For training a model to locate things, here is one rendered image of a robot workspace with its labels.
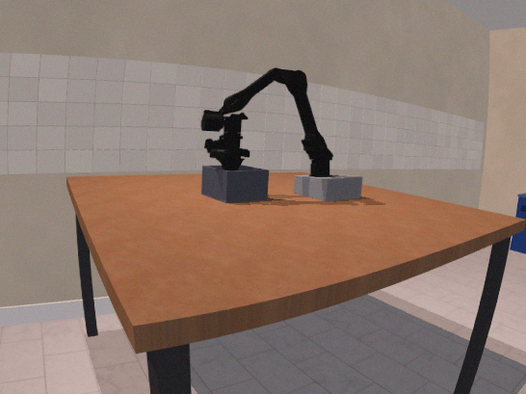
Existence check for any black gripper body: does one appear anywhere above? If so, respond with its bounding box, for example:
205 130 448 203
210 132 250 160

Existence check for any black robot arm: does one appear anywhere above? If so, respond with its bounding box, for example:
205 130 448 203
201 67 333 177

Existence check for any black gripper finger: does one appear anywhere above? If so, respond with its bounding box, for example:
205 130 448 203
232 158 245 171
216 158 235 171

